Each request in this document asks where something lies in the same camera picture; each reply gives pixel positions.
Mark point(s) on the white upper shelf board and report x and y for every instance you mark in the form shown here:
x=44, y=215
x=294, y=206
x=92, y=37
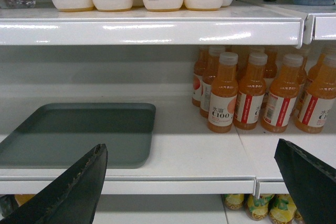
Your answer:
x=239, y=24

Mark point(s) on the orange juice bottle red label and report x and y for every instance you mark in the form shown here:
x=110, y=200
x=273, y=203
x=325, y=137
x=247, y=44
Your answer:
x=251, y=91

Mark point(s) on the white shelf board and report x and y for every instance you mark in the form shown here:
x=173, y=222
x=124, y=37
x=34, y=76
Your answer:
x=186, y=157
x=239, y=24

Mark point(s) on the yellow green lemon drink bottle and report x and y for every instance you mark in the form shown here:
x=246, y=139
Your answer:
x=257, y=208

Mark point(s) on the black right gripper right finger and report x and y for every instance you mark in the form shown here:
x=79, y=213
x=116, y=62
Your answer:
x=309, y=180

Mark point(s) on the front orange juice bottle C100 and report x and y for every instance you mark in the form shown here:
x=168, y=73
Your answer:
x=223, y=94

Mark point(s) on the orange juice bottle far right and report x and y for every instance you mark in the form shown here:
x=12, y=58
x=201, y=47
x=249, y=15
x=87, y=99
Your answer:
x=319, y=100

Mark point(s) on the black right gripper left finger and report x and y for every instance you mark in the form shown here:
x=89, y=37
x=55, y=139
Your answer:
x=72, y=197

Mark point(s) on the white middle shelf board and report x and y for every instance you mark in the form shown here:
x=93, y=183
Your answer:
x=186, y=157

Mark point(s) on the grey-silver rectangular tray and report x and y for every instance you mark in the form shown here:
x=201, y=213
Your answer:
x=56, y=135

